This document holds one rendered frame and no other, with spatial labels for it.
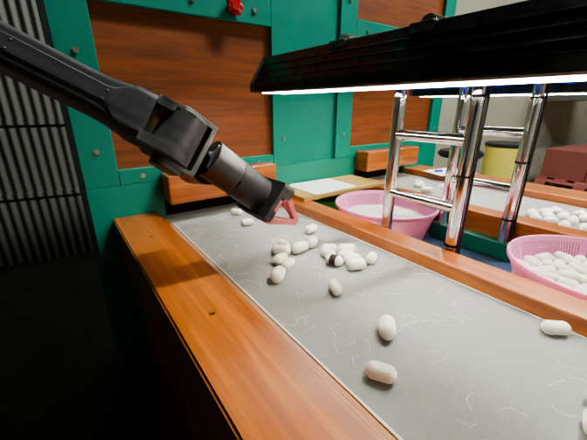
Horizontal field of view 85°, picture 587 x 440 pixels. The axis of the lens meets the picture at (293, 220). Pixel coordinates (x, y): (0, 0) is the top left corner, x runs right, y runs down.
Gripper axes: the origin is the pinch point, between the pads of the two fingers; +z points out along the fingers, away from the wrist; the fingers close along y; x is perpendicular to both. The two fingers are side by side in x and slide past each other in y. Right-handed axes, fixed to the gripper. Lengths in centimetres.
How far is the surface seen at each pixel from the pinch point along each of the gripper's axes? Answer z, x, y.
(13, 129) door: -45, 27, 218
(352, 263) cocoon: 8.3, 1.4, -9.9
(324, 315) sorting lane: 0.3, 10.5, -16.4
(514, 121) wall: 334, -285, 134
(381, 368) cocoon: -2.9, 11.1, -28.5
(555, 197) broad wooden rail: 69, -50, -16
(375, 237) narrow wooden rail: 16.8, -6.5, -5.0
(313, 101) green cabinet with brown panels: 13, -39, 38
